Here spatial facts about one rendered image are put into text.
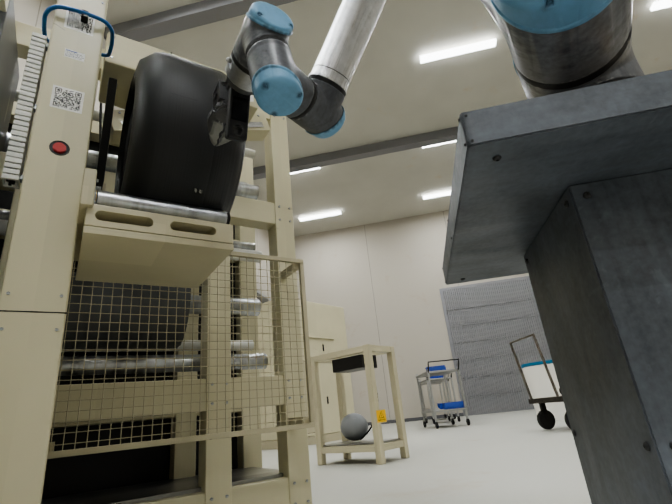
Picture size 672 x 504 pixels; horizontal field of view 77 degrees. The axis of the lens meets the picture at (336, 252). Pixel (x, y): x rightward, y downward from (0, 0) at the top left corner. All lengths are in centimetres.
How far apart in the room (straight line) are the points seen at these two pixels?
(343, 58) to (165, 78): 53
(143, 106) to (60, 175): 28
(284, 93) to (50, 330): 75
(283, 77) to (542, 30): 43
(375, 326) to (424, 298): 159
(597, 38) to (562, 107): 21
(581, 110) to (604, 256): 17
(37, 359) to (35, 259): 23
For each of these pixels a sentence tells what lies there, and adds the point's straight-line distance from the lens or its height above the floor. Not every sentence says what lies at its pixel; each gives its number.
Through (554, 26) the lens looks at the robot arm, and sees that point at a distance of 61.
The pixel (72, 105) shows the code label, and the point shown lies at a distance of 144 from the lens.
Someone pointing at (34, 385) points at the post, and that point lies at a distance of 115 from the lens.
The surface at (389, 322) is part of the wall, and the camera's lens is 1212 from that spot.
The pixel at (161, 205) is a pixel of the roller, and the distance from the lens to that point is 122.
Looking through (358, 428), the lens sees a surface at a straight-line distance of 340.
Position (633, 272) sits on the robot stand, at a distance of 55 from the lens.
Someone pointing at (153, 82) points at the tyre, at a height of 120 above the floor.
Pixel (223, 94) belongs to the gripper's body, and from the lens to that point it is 107.
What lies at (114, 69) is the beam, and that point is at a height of 164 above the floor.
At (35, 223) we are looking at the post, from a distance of 125.
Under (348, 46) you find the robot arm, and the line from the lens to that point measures 98.
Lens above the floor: 34
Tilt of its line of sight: 21 degrees up
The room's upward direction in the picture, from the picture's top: 6 degrees counter-clockwise
